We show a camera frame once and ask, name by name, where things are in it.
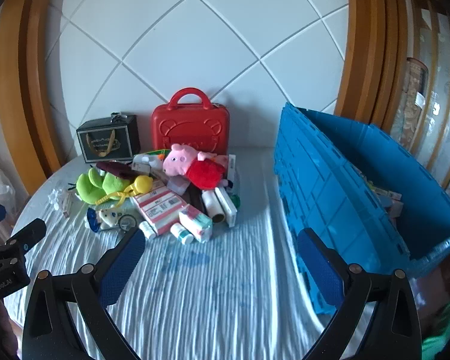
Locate green frog plush toy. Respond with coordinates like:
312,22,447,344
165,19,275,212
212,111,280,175
76,167,136,206

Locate pink tissue pack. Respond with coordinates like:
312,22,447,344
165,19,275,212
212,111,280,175
131,187,190,235

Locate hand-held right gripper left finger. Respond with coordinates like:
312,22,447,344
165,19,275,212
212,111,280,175
22,227,147,360

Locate blue plastic crate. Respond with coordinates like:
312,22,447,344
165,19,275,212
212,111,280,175
273,102,450,314

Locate green carton box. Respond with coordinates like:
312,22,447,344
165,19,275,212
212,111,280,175
135,149,173,162

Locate small white tagged box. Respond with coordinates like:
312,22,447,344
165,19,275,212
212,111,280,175
132,155,154,175

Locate white tube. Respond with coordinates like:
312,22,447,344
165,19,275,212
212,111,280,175
202,189,226,224

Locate small pink edged box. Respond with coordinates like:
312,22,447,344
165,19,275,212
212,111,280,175
62,191,76,218

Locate clear plastic box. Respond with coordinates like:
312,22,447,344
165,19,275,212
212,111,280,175
167,176,190,196

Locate teal white tissue pack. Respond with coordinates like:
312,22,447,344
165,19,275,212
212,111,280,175
178,210,213,242

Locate green garment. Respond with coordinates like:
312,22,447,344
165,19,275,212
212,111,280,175
422,292,450,360

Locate pink pig plush toy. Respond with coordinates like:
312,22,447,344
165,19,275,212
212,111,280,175
162,143,229,190

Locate rolled patterned rug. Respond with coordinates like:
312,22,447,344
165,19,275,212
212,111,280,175
392,58,430,147

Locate wooden frame post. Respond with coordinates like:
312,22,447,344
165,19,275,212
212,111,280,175
0,0,70,196
334,0,411,132

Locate frosted glass wardrobe door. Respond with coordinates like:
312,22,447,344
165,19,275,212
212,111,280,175
409,0,450,196

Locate small white plush toy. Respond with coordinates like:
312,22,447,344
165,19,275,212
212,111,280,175
87,208,121,232

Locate tall white box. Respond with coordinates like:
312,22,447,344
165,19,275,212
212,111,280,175
225,154,238,186

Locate striped cloth desktop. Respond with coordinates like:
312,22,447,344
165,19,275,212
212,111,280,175
4,146,361,360

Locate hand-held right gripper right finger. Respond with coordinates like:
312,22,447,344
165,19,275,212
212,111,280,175
297,227,424,360

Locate pink barcode box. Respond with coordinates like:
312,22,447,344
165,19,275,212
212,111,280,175
375,189,403,205

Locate dark brown pouch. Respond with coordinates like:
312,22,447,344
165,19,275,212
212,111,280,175
182,187,207,214

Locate white pill bottle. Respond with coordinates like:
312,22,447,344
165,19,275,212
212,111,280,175
139,221,157,239
170,223,194,245

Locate red toy suitcase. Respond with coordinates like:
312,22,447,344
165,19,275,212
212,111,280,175
151,88,232,158

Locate black gift bag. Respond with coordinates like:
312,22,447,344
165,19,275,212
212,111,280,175
76,112,141,164

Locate long white box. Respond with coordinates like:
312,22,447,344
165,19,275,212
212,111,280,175
214,187,238,227

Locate yellow plastic toy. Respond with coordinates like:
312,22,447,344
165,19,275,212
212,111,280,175
97,175,154,205

